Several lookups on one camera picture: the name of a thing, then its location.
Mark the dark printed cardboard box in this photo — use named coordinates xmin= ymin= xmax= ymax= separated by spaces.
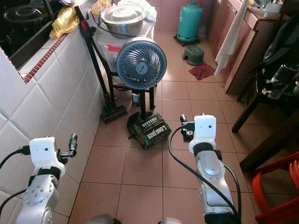
xmin=132 ymin=112 xmax=172 ymax=151

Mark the small tin can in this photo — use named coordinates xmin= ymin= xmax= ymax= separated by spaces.
xmin=130 ymin=91 xmax=141 ymax=107

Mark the red floor rag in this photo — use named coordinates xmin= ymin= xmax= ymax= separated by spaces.
xmin=188 ymin=63 xmax=217 ymax=81

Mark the dark wooden chair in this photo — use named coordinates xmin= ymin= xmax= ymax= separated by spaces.
xmin=231 ymin=65 xmax=299 ymax=134

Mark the small green plastic stool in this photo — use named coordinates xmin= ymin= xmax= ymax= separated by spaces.
xmin=182 ymin=44 xmax=206 ymax=66

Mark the black metal rack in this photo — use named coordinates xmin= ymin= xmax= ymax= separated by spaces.
xmin=89 ymin=26 xmax=157 ymax=112

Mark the blue grey standing fan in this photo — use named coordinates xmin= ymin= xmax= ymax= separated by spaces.
xmin=115 ymin=36 xmax=168 ymax=139

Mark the black stick vacuum cleaner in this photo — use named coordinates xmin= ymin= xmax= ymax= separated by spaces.
xmin=74 ymin=5 xmax=128 ymax=125

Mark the grey left robot leg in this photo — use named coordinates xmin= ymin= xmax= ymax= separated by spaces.
xmin=86 ymin=213 xmax=121 ymax=224

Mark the grey robot leg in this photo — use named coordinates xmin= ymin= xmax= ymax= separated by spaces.
xmin=86 ymin=213 xmax=121 ymax=224
xmin=158 ymin=217 xmax=184 ymax=224

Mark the dark wooden table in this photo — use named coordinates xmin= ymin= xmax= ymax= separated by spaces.
xmin=238 ymin=108 xmax=299 ymax=173

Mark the grey right robot leg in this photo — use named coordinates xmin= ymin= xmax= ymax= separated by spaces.
xmin=158 ymin=217 xmax=184 ymax=224

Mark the brown kitchen cabinet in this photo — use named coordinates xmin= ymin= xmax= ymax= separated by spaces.
xmin=207 ymin=0 xmax=291 ymax=96

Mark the white hanging towel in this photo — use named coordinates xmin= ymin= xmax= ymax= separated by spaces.
xmin=214 ymin=0 xmax=249 ymax=78

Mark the clear plastic storage box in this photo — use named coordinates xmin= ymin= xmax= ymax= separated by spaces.
xmin=95 ymin=31 xmax=156 ymax=75

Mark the green gas cylinder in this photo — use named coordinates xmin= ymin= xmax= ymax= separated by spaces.
xmin=175 ymin=0 xmax=205 ymax=47

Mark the red plastic chair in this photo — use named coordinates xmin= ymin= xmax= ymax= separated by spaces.
xmin=249 ymin=151 xmax=299 ymax=224

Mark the large steel bowl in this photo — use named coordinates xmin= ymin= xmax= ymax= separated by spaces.
xmin=100 ymin=3 xmax=147 ymax=38

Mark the black backpack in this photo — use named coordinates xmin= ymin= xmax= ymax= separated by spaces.
xmin=256 ymin=13 xmax=299 ymax=101

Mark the yellow plastic bag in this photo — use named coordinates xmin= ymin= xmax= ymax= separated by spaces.
xmin=49 ymin=5 xmax=80 ymax=41

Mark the glass pot lid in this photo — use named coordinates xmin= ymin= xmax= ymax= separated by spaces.
xmin=2 ymin=4 xmax=50 ymax=25

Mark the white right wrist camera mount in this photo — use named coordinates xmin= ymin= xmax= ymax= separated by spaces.
xmin=188 ymin=114 xmax=217 ymax=155

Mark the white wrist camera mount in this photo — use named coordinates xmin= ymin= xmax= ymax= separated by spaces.
xmin=29 ymin=136 xmax=66 ymax=176
xmin=188 ymin=114 xmax=217 ymax=155

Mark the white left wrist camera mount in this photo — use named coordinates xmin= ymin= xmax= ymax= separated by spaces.
xmin=29 ymin=136 xmax=66 ymax=176

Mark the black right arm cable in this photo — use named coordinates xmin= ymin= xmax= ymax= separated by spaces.
xmin=168 ymin=125 xmax=242 ymax=220

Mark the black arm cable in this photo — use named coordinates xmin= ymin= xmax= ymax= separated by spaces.
xmin=0 ymin=188 xmax=29 ymax=213
xmin=168 ymin=125 xmax=242 ymax=220
xmin=0 ymin=146 xmax=31 ymax=169

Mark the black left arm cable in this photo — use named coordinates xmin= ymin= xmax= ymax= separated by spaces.
xmin=0 ymin=188 xmax=29 ymax=213
xmin=0 ymin=146 xmax=31 ymax=169

